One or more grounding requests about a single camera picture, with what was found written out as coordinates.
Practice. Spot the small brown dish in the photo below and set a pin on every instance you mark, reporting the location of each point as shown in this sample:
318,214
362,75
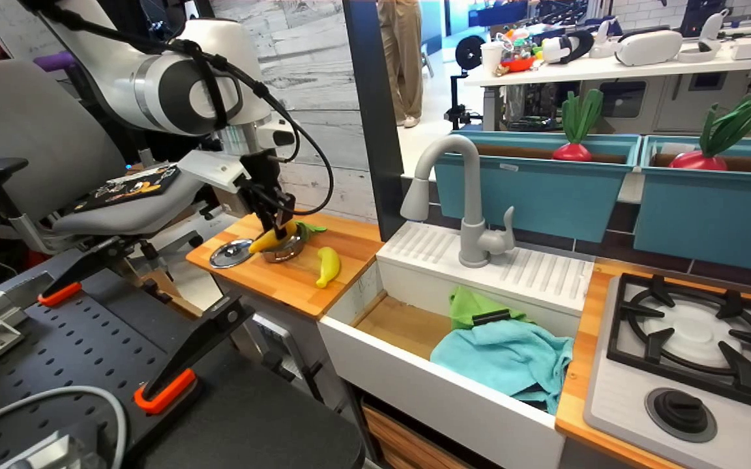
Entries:
282,250

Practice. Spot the white toy sink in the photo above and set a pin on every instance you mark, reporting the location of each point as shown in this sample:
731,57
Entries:
385,323

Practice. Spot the yellow carrot plushie green top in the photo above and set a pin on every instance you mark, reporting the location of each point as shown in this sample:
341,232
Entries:
303,229

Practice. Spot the teal planter box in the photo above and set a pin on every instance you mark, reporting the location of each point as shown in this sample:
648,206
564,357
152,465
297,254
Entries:
701,214
551,195

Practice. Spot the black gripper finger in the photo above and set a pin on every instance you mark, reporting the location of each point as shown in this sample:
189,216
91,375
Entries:
266,240
288,227

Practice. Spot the black perforated board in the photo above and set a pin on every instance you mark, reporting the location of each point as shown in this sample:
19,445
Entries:
76,365

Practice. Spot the right radish plushie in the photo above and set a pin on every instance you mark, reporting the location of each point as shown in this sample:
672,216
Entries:
719,130

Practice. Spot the teal cloth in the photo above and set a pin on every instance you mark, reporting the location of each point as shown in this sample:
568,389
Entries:
512,357

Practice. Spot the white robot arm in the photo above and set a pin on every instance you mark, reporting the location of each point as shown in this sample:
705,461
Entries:
161,72

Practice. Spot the green cloth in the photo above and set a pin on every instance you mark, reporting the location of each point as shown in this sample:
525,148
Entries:
469,307

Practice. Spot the round metal plate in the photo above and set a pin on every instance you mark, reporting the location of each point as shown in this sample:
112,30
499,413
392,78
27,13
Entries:
230,254

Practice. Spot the radish plushie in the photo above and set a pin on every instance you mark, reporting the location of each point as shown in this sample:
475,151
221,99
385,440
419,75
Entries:
719,130
578,113

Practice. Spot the left radish plushie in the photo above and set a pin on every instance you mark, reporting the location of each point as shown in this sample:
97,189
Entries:
578,113

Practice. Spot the grey office chair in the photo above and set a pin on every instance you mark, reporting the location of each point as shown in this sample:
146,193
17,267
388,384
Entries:
63,155

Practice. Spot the grey toy faucet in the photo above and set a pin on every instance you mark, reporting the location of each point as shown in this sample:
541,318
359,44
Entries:
475,243

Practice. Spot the left teal planter box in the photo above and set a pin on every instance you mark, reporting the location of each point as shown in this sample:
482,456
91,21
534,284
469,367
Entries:
551,195

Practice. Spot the black clamp orange tip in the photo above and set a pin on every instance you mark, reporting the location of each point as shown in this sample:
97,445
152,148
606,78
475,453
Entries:
177,379

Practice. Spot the toy stove top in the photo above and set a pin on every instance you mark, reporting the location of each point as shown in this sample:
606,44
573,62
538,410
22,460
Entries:
672,370

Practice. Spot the white background table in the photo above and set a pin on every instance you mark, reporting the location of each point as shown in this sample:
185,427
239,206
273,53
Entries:
591,68

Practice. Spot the yellow banana toy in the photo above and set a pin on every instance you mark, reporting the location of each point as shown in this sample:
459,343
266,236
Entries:
328,263

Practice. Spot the right teal planter box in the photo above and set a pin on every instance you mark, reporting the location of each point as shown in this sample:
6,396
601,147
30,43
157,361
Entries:
701,214

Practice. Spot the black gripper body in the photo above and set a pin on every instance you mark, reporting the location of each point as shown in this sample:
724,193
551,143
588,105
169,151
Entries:
263,193

